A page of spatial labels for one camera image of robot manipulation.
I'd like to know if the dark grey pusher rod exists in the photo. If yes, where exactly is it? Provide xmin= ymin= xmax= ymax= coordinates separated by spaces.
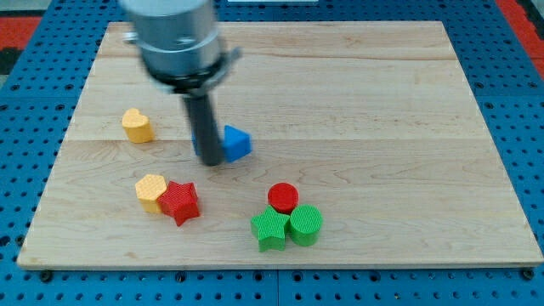
xmin=183 ymin=94 xmax=224 ymax=167

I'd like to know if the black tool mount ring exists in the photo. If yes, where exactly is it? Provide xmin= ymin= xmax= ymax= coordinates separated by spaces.
xmin=145 ymin=47 xmax=242 ymax=96

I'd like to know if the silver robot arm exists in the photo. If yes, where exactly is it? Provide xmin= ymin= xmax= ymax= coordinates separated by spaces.
xmin=119 ymin=0 xmax=241 ymax=166

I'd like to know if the blue triangle block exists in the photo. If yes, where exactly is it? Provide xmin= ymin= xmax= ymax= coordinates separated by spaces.
xmin=223 ymin=125 xmax=252 ymax=162

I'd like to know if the yellow heart block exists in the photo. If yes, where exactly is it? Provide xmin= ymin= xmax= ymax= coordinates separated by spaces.
xmin=122 ymin=108 xmax=155 ymax=144

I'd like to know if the red star block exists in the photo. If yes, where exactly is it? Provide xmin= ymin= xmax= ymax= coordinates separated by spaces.
xmin=157 ymin=181 xmax=201 ymax=227

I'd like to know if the yellow hexagon block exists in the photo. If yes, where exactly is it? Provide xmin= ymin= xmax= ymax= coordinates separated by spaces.
xmin=134 ymin=174 xmax=167 ymax=213

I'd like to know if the red cylinder block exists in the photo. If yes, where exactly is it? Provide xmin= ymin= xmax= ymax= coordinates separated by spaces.
xmin=267 ymin=182 xmax=299 ymax=214

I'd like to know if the green star block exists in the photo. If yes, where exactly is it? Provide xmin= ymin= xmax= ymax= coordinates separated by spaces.
xmin=251 ymin=206 xmax=290 ymax=252

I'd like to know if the green cylinder block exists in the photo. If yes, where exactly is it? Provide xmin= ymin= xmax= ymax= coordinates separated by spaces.
xmin=290 ymin=204 xmax=323 ymax=247

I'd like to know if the light wooden board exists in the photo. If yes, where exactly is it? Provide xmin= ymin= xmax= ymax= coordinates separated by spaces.
xmin=17 ymin=21 xmax=543 ymax=270

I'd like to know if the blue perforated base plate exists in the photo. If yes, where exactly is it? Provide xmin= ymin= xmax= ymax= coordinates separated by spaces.
xmin=1 ymin=0 xmax=543 ymax=305

